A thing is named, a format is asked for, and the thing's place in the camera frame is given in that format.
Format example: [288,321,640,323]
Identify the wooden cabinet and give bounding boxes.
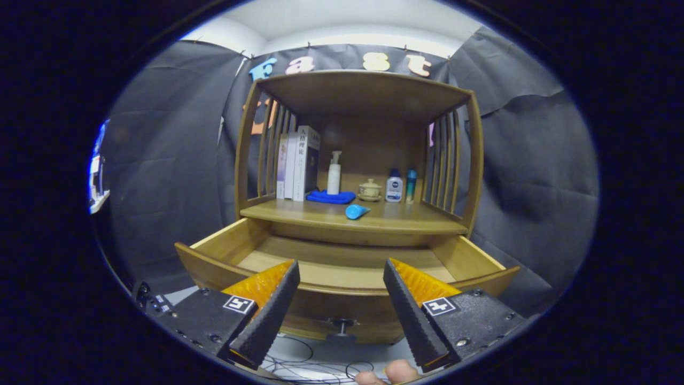
[234,70,484,248]

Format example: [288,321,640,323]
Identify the wooden drawer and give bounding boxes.
[175,217,520,345]

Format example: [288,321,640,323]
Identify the thick white dark-cover book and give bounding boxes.
[293,125,321,202]

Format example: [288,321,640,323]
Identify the thin lilac book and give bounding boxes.
[276,134,289,199]

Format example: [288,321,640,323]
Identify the beige lidded teacup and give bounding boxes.
[357,179,383,202]

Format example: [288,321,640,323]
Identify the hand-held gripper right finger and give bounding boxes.
[383,258,527,373]

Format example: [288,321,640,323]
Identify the blue folded cloth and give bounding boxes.
[306,190,356,205]

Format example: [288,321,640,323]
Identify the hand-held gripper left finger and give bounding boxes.
[155,259,301,371]

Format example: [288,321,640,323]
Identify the white bottle blue cap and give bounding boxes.
[385,169,403,203]

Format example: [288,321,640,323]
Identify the wooden countertop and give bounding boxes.
[240,198,470,236]

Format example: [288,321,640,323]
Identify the purple blue printed box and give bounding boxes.
[94,120,110,157]

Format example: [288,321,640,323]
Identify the white pump bottle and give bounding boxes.
[327,150,343,195]

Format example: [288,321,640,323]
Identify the black floor cables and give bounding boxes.
[262,334,396,385]

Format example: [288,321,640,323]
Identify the thin white book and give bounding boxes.
[284,131,299,200]

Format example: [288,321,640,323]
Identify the black box device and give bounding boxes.
[133,281,174,317]

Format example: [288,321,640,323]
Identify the white wall shelf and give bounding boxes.
[89,190,111,214]

